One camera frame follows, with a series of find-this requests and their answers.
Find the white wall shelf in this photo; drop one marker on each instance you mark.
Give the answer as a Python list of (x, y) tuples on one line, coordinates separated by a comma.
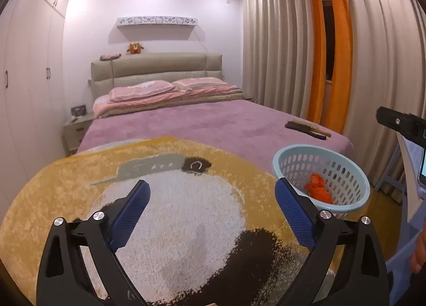
[(156, 21)]

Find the light blue plastic basket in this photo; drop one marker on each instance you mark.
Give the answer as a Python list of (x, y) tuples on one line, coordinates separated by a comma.
[(349, 172)]

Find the white curved stand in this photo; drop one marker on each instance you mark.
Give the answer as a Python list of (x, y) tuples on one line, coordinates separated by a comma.
[(411, 186)]

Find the bed with beige headboard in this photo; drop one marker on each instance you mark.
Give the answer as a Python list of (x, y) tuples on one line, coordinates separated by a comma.
[(156, 69)]

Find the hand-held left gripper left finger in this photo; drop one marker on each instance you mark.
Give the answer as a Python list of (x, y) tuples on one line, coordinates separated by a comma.
[(133, 212)]

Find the round yellow panda rug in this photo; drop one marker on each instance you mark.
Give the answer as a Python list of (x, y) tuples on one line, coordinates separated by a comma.
[(199, 226)]

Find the white nightstand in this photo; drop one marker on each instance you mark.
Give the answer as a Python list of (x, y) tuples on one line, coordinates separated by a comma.
[(76, 132)]

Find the orange curtain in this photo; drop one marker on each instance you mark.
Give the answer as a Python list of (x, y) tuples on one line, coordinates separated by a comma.
[(341, 59), (316, 59)]

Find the orange plush toy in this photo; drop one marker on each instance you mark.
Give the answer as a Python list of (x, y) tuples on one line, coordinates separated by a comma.
[(134, 48)]

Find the pink pillow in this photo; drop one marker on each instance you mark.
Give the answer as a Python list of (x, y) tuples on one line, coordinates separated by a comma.
[(139, 91), (199, 83)]

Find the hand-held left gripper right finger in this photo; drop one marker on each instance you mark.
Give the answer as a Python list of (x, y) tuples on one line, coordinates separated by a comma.
[(294, 214)]

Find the purple bedspread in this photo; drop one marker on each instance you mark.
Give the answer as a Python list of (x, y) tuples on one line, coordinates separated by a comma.
[(216, 122)]

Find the small black clock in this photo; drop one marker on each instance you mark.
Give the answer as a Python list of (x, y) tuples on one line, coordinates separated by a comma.
[(79, 110)]

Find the person's right hand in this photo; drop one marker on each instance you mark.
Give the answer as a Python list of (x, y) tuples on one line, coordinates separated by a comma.
[(420, 252)]

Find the pink cloth item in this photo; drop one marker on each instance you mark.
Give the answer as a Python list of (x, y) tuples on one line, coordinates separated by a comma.
[(109, 57)]

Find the beige curtain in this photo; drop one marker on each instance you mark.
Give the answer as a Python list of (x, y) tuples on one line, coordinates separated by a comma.
[(382, 42), (276, 42)]

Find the white wardrobe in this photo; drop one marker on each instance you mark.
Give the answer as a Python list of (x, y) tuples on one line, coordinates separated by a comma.
[(26, 92)]

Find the pink folded duvet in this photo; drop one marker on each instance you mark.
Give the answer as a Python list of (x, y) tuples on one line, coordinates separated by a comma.
[(149, 104)]

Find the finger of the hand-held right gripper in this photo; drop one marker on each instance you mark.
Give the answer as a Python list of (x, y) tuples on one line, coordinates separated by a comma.
[(399, 122)]

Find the orange cloth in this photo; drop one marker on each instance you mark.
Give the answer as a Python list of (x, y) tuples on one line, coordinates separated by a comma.
[(318, 189)]

